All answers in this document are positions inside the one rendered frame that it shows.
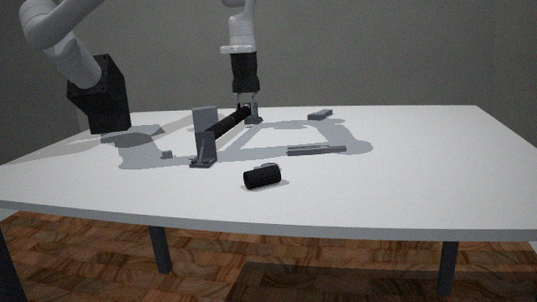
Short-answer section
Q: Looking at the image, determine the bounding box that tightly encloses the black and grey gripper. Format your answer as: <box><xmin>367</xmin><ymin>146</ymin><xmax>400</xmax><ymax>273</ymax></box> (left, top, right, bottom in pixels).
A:
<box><xmin>221</xmin><ymin>34</ymin><xmax>260</xmax><ymax>116</ymax></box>

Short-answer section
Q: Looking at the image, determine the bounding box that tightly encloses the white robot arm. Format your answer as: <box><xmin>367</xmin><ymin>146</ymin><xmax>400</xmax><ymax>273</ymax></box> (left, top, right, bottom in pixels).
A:
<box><xmin>19</xmin><ymin>0</ymin><xmax>256</xmax><ymax>89</ymax></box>

